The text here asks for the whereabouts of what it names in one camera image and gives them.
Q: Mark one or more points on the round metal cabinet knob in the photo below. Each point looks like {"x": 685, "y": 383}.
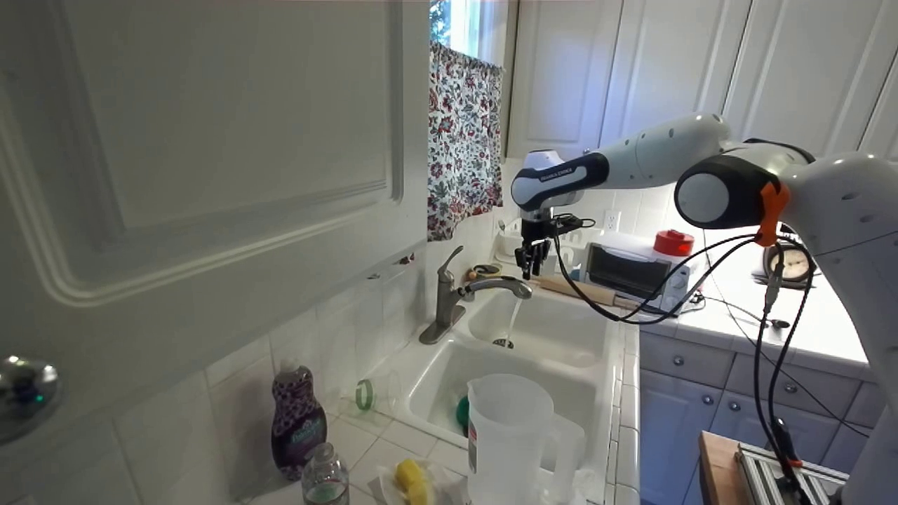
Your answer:
{"x": 28, "y": 395}

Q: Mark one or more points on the floral window curtain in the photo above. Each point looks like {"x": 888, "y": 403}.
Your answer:
{"x": 464, "y": 141}

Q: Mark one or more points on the black and clear appliance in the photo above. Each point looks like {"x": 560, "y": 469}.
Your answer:
{"x": 636, "y": 268}

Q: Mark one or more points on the blue lower cabinet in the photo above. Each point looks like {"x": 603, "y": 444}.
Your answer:
{"x": 697, "y": 389}

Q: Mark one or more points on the purple dish soap bottle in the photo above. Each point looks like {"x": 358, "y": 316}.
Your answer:
{"x": 297, "y": 426}

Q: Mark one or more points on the clear glass jar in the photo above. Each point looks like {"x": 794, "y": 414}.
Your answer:
{"x": 324, "y": 479}

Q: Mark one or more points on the brushed steel faucet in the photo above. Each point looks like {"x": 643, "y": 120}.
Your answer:
{"x": 452, "y": 292}

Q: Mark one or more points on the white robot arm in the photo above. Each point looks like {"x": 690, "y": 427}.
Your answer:
{"x": 839, "y": 205}

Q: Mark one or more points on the red lidded container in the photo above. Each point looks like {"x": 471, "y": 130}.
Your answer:
{"x": 674, "y": 243}

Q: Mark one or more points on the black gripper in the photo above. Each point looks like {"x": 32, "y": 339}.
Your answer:
{"x": 536, "y": 235}

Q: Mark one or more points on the white upper cabinet door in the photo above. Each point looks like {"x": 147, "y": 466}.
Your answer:
{"x": 184, "y": 176}

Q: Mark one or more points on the yellow sponge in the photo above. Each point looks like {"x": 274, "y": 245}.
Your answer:
{"x": 414, "y": 484}

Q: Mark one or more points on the white upper cabinets right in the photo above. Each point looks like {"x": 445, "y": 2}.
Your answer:
{"x": 821, "y": 75}

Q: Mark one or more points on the white ceramic double sink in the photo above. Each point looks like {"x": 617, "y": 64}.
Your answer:
{"x": 560, "y": 343}

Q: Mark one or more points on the aluminium extrusion frame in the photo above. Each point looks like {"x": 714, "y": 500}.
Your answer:
{"x": 768, "y": 484}

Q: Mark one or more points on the translucent plastic pitcher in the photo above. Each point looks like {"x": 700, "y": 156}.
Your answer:
{"x": 519, "y": 451}

